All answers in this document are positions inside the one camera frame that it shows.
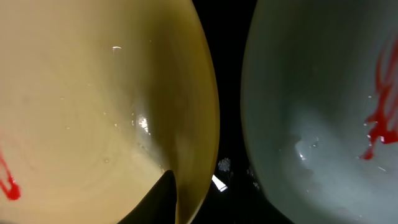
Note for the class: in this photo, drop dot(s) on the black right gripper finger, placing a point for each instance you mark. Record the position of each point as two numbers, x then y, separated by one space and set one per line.
159 204

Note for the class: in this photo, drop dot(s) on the yellow plate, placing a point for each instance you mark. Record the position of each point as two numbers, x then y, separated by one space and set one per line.
98 100

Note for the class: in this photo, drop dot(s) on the light green plate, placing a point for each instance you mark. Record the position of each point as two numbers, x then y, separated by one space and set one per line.
319 108

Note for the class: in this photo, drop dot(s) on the round black tray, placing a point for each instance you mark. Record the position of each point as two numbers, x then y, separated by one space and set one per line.
226 25

